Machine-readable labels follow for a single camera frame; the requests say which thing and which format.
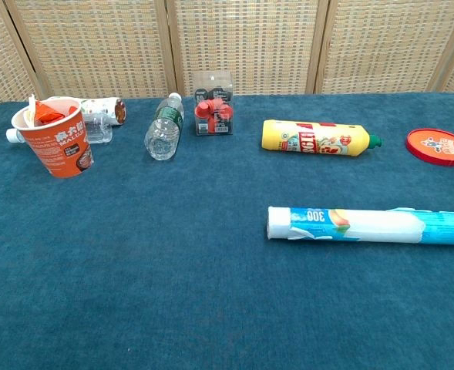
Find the white blue tube bottle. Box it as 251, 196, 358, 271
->
265, 206, 454, 247

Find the green label water bottle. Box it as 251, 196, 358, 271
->
143, 92, 185, 162

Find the yellow bottle with green cap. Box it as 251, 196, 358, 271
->
261, 119, 385, 159

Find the blue label water bottle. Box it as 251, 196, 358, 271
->
5, 117, 114, 146

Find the white printed drink bottle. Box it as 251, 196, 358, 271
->
43, 96, 128, 126

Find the clear box with red caps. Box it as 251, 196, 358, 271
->
193, 71, 235, 136

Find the blue table cloth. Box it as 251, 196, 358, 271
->
0, 91, 454, 370

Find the woven folding screen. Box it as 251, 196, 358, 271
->
0, 0, 454, 113

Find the orange paper noodle cup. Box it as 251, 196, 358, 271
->
10, 97, 96, 180

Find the orange crumpled wrapper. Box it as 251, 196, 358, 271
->
33, 99, 80, 125

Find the white plastic utensil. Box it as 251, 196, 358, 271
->
27, 94, 38, 128

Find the red round lid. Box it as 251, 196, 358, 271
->
405, 128, 454, 167

